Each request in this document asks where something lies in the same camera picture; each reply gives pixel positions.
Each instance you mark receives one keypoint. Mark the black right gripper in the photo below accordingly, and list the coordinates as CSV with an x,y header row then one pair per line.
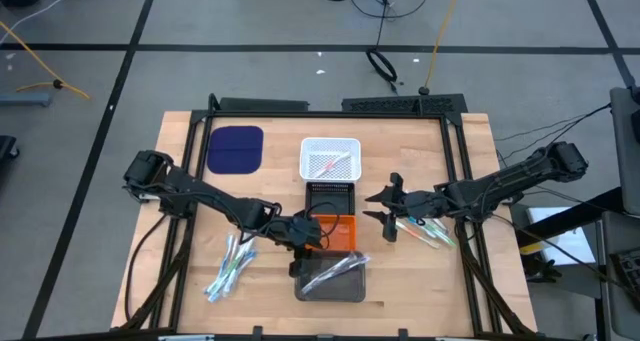
x,y
422,205

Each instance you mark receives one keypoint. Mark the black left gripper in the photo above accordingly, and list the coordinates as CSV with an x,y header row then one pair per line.
x,y
300,231

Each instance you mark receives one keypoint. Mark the blue toothbrush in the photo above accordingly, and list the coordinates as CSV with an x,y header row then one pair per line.
x,y
419,226
229,251

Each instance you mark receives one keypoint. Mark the smoky translucent plastic bin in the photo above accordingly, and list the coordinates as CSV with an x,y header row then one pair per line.
x,y
345,286

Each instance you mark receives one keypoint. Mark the orange plastic basket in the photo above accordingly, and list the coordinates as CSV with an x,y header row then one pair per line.
x,y
342,233

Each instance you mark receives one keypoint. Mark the toothbrushes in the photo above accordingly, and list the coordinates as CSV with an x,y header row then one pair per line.
x,y
248,257

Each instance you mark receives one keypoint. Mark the green toothbrush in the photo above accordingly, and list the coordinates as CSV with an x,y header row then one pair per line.
x,y
235,262
445,238
232,277

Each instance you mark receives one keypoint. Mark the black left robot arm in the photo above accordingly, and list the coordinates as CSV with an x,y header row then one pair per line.
x,y
200,188

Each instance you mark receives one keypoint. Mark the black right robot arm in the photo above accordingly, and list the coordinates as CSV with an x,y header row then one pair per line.
x,y
500,186

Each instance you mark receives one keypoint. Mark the black plastic basket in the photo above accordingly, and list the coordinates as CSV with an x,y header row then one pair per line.
x,y
330,198

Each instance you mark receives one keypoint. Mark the black table clamp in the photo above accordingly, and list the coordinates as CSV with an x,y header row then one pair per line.
x,y
402,333
257,332

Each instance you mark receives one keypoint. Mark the white mesh plastic basket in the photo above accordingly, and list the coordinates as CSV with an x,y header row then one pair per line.
x,y
307,146

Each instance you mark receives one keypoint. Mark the black perforated box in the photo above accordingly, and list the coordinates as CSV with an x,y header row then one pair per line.
x,y
400,104

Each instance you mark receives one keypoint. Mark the dark blue mat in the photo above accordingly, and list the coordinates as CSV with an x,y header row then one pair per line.
x,y
235,150

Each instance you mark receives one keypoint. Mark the black flat box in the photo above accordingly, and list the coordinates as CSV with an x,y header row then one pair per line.
x,y
260,104

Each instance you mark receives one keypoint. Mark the white box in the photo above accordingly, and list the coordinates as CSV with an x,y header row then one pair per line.
x,y
565,246

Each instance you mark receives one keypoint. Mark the black diagonal beam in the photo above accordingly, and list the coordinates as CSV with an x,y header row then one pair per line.
x,y
575,213

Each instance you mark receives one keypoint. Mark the black grille device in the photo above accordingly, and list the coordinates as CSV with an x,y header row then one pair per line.
x,y
630,271

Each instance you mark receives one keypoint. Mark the grey cabinet panel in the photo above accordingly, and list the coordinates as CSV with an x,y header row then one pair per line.
x,y
620,321

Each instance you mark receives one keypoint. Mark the black chair base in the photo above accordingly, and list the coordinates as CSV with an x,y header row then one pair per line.
x,y
6,148

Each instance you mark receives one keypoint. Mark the grey metal foot bar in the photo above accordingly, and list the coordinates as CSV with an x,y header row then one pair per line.
x,y
25,99

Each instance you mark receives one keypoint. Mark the black aluminium table frame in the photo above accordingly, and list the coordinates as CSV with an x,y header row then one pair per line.
x,y
325,114

